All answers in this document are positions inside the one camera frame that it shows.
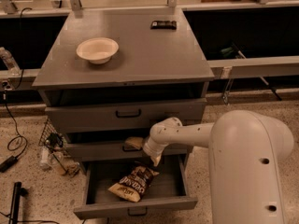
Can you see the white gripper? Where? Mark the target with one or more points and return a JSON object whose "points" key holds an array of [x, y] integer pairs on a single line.
{"points": [[149, 148]]}

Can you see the brown chip bag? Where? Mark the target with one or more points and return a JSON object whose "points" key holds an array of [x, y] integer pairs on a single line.
{"points": [[132, 187]]}

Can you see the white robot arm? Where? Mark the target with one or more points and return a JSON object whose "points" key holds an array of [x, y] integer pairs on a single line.
{"points": [[244, 148]]}

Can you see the grey top drawer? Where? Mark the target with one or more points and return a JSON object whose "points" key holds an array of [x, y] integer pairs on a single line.
{"points": [[93, 118]]}

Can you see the grey drawer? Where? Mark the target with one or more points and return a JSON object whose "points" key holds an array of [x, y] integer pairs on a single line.
{"points": [[93, 118], [167, 192], [84, 150]]}

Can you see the grey middle drawer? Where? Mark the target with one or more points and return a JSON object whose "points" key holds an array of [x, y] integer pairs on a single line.
{"points": [[84, 150]]}

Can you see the grey bottom drawer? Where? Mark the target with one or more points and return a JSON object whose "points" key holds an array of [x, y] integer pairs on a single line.
{"points": [[167, 192]]}

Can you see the grey drawer cabinet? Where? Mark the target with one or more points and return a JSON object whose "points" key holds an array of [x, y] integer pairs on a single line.
{"points": [[150, 65]]}

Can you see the clutter pile beside cabinet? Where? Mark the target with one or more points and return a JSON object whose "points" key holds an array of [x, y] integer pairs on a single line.
{"points": [[53, 156]]}

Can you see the black snack bar wrapper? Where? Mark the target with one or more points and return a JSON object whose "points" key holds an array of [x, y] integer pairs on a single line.
{"points": [[170, 25]]}

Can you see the green object in bin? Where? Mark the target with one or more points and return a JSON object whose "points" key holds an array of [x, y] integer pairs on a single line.
{"points": [[229, 53]]}

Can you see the black power adapter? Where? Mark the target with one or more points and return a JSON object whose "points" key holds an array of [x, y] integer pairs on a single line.
{"points": [[5, 165]]}

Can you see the clear plastic water bottle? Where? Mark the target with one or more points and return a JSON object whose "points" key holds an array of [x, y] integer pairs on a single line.
{"points": [[10, 63]]}

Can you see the wire mesh basket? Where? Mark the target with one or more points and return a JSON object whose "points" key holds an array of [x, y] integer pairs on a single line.
{"points": [[47, 131]]}

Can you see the grey metal rail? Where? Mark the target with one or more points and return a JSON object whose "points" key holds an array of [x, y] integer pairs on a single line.
{"points": [[255, 67]]}

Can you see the black stand post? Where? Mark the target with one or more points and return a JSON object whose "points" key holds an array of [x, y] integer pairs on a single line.
{"points": [[18, 192]]}

